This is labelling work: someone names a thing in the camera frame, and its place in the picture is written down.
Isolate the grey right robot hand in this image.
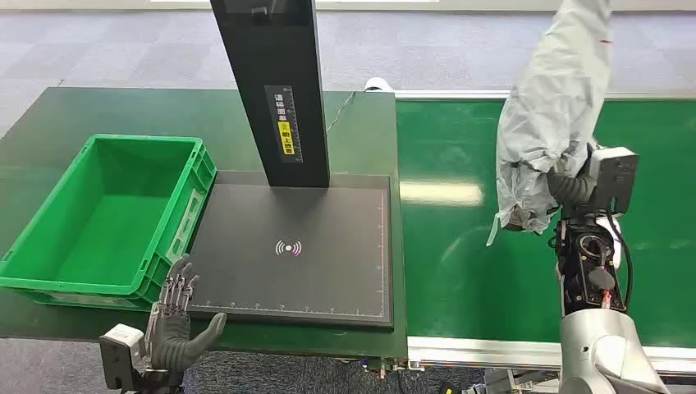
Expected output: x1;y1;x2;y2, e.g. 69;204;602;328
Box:
546;144;600;208

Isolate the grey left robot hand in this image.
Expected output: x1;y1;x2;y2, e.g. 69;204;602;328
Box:
144;254;228;376

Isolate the grey plastic mailer package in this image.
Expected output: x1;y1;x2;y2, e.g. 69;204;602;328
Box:
485;0;615;247

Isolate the green plastic basket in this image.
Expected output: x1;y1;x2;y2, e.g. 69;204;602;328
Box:
0;133;218;313

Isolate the green conveyor belt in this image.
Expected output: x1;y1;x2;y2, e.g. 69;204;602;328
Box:
396;99;696;349

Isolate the yellow and white column label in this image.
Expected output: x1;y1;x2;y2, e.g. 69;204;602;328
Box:
264;85;304;164

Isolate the black scanner column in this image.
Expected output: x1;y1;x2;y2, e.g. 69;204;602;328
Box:
209;0;332;190

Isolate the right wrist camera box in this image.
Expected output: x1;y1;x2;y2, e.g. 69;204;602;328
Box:
589;145;640;217

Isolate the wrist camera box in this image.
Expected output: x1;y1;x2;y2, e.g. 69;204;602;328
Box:
589;145;640;217
98;323;146;391

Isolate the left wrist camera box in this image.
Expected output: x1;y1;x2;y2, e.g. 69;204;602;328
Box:
98;323;146;391

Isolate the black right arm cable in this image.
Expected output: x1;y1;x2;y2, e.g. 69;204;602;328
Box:
604;210;635;312

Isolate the aluminium conveyor frame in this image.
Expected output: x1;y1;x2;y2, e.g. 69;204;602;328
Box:
394;89;696;394

